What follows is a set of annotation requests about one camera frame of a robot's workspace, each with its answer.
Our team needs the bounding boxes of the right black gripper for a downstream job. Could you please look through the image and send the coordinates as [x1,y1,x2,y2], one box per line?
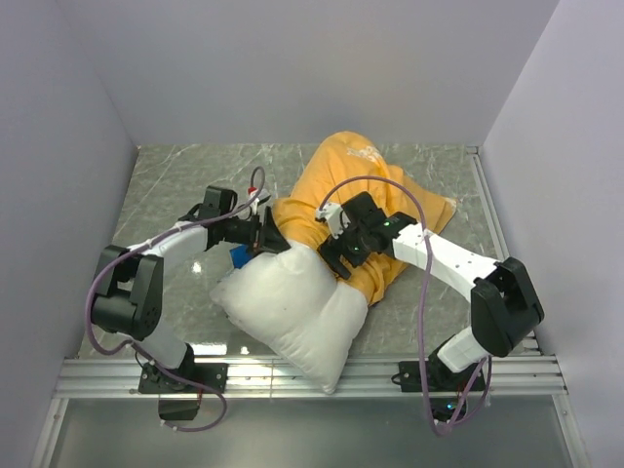
[316,219,371,282]

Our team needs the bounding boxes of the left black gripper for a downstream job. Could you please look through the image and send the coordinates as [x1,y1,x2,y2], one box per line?
[221,207,295,264]

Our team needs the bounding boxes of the white pillow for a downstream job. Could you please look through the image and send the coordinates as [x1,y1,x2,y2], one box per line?
[210,242,369,394]

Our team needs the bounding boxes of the yellow pillowcase with blue lining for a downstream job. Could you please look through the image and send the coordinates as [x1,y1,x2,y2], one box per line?
[228,130,458,307]

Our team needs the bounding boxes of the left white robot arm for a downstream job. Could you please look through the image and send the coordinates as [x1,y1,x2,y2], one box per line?
[88,185,290,392]

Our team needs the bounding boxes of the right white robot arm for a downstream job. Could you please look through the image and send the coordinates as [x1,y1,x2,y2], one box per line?
[316,192,544,391]

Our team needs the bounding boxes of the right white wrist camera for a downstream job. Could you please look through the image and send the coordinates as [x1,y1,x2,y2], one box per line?
[315,202,350,239]

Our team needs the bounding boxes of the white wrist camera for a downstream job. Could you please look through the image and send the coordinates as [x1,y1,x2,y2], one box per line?
[315,202,350,239]
[248,186,271,213]

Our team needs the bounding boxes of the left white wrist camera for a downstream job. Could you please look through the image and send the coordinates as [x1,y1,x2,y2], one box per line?
[248,186,271,213]

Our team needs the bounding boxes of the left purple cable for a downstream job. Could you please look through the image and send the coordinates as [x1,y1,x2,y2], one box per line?
[84,166,267,434]

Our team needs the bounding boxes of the purple cable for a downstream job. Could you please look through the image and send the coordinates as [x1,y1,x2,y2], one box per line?
[84,166,267,434]
[321,175,493,437]

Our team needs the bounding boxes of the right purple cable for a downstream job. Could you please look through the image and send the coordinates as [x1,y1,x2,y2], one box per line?
[321,175,493,437]

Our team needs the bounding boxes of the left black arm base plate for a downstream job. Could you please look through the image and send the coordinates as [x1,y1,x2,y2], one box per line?
[137,363,228,395]

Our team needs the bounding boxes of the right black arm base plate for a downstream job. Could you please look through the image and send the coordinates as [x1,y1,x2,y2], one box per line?
[391,359,478,393]

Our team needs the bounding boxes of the right side aluminium rail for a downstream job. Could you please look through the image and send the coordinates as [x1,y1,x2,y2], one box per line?
[465,144,543,357]

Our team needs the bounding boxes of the black box under rail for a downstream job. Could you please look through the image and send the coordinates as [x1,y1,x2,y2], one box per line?
[157,398,201,422]

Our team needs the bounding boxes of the aluminium mounting rail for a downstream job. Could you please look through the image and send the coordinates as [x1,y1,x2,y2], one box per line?
[32,354,574,467]

